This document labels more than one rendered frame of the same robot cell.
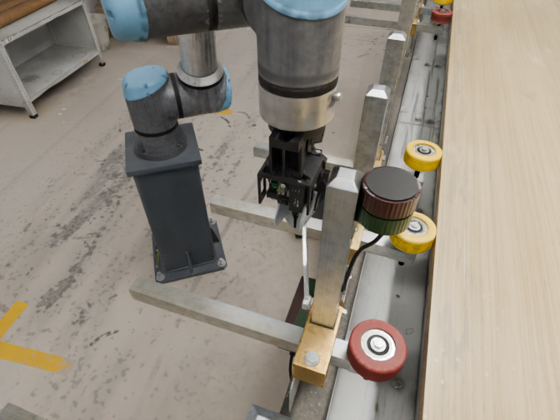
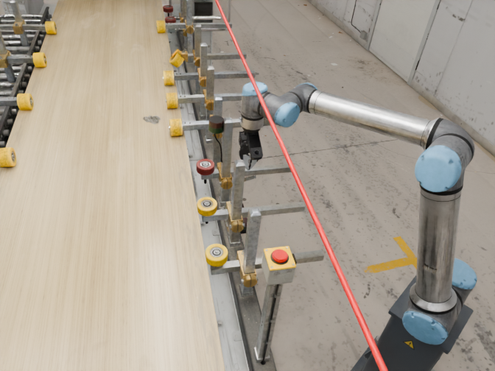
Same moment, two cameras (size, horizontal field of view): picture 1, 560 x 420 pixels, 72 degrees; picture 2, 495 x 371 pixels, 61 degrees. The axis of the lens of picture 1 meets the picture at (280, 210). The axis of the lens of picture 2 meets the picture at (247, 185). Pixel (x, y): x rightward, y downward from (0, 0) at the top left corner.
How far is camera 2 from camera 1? 188 cm
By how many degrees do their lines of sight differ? 89
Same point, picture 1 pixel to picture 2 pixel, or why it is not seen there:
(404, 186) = (213, 119)
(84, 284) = not seen: hidden behind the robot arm
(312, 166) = (243, 137)
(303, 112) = not seen: hidden behind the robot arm
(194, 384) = (297, 294)
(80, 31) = not seen: outside the picture
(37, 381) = (370, 259)
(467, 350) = (178, 172)
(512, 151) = (162, 275)
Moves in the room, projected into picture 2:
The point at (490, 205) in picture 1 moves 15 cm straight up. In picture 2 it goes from (174, 228) to (172, 199)
